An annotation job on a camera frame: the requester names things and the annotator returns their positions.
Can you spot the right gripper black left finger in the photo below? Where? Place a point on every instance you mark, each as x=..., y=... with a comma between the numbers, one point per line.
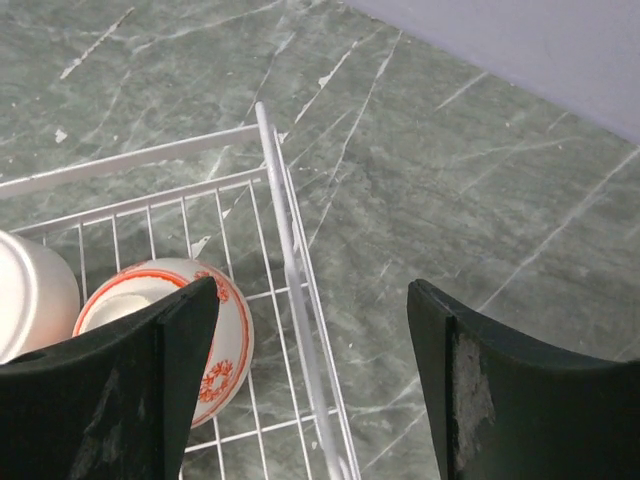
x=116, y=402

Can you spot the cream two-handled soup bowl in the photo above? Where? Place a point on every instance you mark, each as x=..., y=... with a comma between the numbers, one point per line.
x=40, y=298

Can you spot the white wire dish rack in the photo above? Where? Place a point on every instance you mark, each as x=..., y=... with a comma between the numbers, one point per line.
x=226, y=198

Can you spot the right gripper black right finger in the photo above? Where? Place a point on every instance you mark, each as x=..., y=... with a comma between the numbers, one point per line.
x=504, y=405

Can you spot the white bowl red pattern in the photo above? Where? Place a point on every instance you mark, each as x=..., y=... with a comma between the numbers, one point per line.
x=144, y=283

